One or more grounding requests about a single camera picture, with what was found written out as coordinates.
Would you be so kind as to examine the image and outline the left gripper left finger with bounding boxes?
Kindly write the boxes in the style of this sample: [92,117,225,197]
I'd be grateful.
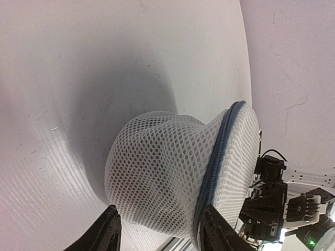
[64,205,121,251]

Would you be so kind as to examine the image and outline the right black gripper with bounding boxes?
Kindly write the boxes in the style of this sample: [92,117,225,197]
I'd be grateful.
[239,155,287,242]

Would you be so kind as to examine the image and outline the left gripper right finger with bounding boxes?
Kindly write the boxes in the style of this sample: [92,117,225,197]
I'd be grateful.
[200,205,255,251]

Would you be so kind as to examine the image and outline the white mesh laundry bag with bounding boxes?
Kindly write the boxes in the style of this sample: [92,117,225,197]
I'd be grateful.
[105,101,259,248]

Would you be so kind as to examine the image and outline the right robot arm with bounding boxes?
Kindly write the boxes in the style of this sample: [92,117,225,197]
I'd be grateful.
[239,154,334,250]

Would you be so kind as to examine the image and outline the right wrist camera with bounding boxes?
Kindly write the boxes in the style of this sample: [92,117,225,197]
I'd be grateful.
[283,194,327,229]

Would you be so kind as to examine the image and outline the aluminium front rail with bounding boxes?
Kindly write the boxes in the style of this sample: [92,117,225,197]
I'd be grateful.
[157,237,196,251]

